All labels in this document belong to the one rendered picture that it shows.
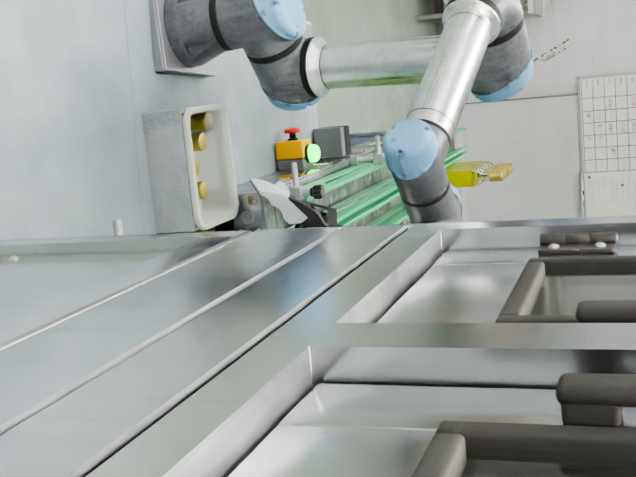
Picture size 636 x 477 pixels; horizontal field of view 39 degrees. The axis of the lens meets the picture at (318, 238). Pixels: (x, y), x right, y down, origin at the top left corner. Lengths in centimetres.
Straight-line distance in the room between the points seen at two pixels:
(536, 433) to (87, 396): 21
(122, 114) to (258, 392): 123
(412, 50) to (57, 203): 68
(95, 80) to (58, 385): 112
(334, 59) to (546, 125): 601
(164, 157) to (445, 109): 56
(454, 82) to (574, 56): 627
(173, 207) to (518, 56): 66
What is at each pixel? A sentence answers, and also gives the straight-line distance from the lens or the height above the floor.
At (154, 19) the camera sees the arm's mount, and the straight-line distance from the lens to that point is 173.
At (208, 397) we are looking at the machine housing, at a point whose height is 141.
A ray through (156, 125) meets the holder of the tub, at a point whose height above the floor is 78.
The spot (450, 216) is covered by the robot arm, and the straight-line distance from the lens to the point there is 135.
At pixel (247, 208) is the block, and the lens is 180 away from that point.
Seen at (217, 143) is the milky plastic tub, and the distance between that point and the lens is 178.
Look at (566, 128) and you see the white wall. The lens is 765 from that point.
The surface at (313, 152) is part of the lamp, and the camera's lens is 218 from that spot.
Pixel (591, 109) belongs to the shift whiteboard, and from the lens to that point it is 762.
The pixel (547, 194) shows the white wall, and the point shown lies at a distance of 773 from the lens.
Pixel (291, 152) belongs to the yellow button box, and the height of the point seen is 79.
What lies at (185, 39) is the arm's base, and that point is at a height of 80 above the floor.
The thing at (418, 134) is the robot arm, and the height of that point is 131.
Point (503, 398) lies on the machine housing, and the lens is 43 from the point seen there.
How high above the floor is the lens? 160
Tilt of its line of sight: 20 degrees down
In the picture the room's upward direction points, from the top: 88 degrees clockwise
